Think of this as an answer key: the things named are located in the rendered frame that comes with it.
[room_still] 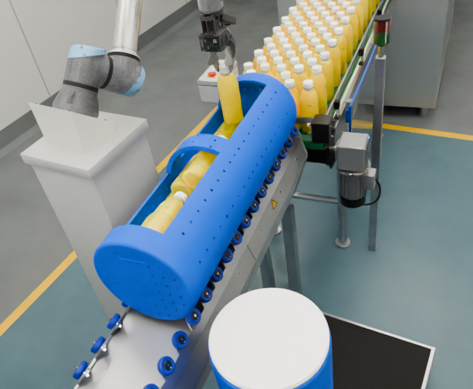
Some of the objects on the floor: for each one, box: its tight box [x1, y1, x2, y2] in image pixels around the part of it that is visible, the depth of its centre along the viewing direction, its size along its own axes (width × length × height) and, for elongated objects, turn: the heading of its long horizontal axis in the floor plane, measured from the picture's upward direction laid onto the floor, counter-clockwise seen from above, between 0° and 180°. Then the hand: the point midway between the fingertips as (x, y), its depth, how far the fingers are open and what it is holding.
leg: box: [259, 247, 275, 289], centre depth 233 cm, size 6×6×63 cm
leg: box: [282, 204, 302, 295], centre depth 228 cm, size 6×6×63 cm
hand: (224, 67), depth 164 cm, fingers closed on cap, 4 cm apart
